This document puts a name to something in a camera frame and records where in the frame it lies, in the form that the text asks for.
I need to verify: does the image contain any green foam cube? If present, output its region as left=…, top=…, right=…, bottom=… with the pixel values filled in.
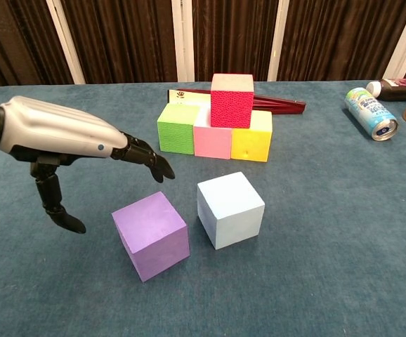
left=157, top=103, right=202, bottom=156

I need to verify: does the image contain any purple foam cube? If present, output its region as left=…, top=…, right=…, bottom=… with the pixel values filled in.
left=111, top=191, right=191, bottom=283

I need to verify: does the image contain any dark grape juice bottle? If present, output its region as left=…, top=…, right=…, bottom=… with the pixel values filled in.
left=365, top=77, right=406, bottom=103

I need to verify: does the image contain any red foam cube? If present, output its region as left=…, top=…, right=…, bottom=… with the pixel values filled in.
left=210, top=73, right=255, bottom=129

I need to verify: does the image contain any light blue foam cube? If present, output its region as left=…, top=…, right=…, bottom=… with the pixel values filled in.
left=196, top=171, right=266, bottom=251

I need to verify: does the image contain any yellow foam cube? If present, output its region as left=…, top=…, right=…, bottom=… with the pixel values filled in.
left=230, top=110, right=273, bottom=164

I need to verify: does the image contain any light blue drink can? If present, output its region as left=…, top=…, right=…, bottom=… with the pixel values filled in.
left=343, top=87, right=399, bottom=142

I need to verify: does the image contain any red paper folding fan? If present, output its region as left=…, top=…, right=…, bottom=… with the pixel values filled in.
left=167, top=88, right=307, bottom=117

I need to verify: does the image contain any pink foam cube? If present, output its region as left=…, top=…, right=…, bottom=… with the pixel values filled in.
left=192, top=106, right=233, bottom=161

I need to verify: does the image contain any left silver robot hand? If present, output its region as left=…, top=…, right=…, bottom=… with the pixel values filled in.
left=0, top=95, right=176, bottom=235

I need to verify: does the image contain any teal felt table cover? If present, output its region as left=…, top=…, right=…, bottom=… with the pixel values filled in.
left=0, top=79, right=406, bottom=337

